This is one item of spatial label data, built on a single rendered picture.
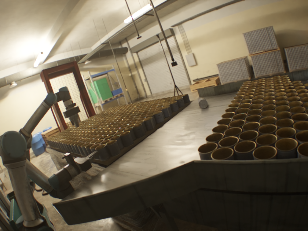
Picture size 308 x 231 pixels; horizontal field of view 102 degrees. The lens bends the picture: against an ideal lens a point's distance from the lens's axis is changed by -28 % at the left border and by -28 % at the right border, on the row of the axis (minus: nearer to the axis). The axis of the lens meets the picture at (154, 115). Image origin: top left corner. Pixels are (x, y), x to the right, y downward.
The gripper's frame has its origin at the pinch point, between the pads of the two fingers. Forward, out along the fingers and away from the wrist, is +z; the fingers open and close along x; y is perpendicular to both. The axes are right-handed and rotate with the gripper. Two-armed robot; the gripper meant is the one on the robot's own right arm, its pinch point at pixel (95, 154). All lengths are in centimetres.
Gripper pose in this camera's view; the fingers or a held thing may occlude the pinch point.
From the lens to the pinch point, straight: 102.0
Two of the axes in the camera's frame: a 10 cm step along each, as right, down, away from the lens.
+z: 5.3, -3.7, 7.6
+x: 7.9, -1.0, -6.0
